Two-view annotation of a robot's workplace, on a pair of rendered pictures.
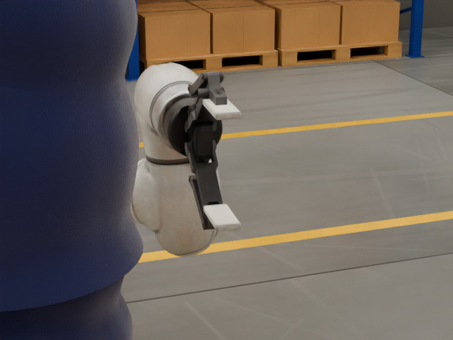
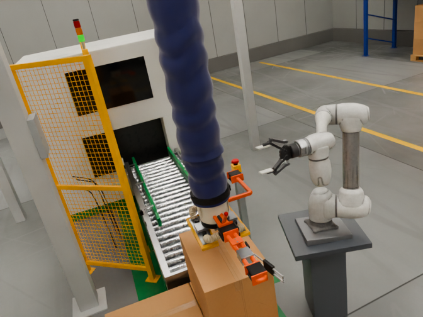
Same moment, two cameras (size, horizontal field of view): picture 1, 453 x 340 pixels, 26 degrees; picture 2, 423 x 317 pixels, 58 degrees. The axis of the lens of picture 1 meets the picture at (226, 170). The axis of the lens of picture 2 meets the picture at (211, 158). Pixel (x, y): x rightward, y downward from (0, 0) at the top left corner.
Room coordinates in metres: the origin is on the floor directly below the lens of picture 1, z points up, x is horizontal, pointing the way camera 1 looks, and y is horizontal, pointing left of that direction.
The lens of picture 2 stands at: (0.84, -1.70, 2.40)
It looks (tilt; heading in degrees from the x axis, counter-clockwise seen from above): 24 degrees down; 90
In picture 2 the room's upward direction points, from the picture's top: 11 degrees counter-clockwise
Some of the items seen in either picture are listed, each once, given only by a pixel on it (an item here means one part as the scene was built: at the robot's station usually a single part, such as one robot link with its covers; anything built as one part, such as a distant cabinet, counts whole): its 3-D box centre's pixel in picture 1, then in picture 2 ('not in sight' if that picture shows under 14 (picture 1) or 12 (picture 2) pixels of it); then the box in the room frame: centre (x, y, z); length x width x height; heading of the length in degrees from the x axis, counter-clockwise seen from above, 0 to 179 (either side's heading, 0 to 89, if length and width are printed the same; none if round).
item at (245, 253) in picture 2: not in sight; (245, 255); (0.92, -0.26, 1.23); 0.07 x 0.07 x 0.04; 14
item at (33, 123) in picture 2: not in sight; (38, 135); (-0.37, 1.02, 1.62); 0.20 x 0.05 x 0.30; 105
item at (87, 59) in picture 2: not in sight; (87, 181); (-0.25, 1.32, 1.05); 0.87 x 0.10 x 2.10; 157
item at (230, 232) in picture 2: not in sight; (228, 231); (0.87, -0.05, 1.23); 0.10 x 0.08 x 0.06; 14
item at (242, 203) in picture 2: not in sight; (243, 213); (1.04, 1.22, 0.50); 0.07 x 0.07 x 1.00; 15
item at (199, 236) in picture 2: not in sight; (201, 229); (0.71, 0.17, 1.13); 0.34 x 0.10 x 0.05; 104
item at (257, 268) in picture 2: not in sight; (255, 272); (0.95, -0.39, 1.23); 0.08 x 0.07 x 0.05; 104
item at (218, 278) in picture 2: not in sight; (225, 274); (0.80, 0.20, 0.74); 0.60 x 0.40 x 0.40; 103
